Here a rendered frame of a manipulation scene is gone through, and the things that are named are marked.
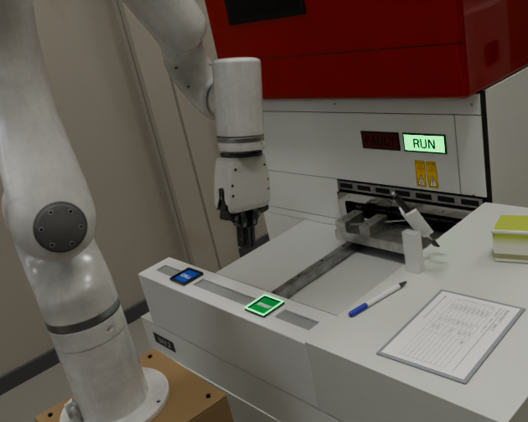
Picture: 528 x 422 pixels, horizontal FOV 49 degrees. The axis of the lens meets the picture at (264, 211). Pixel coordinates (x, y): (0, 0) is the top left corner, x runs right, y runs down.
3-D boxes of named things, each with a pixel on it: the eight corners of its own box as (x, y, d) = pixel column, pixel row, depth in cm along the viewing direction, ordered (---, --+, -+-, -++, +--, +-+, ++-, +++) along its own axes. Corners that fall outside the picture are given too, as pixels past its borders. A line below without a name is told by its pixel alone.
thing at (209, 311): (183, 305, 149) (168, 256, 144) (351, 379, 109) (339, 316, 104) (152, 322, 144) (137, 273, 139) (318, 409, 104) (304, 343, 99)
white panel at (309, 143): (267, 208, 201) (243, 94, 186) (495, 253, 141) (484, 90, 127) (261, 211, 199) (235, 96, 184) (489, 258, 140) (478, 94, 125)
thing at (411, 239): (420, 258, 117) (413, 197, 112) (437, 261, 114) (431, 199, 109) (402, 271, 113) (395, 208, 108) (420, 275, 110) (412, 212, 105)
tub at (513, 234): (499, 244, 115) (498, 213, 113) (541, 247, 111) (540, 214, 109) (492, 262, 110) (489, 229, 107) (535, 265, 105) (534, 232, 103)
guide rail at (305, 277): (369, 237, 163) (367, 227, 162) (375, 238, 162) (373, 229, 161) (237, 326, 134) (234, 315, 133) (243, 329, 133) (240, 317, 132)
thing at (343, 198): (344, 218, 172) (339, 189, 168) (487, 245, 140) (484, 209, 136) (341, 221, 171) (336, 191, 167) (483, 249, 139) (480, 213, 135)
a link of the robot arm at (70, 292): (53, 343, 87) (-3, 195, 80) (34, 302, 103) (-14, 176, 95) (129, 311, 92) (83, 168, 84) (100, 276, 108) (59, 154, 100)
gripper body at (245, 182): (249, 142, 109) (251, 201, 111) (204, 149, 102) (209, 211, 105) (276, 145, 103) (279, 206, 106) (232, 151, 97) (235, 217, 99)
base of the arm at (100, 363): (73, 464, 89) (33, 363, 83) (52, 403, 105) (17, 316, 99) (186, 406, 97) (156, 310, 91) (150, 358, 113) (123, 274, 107)
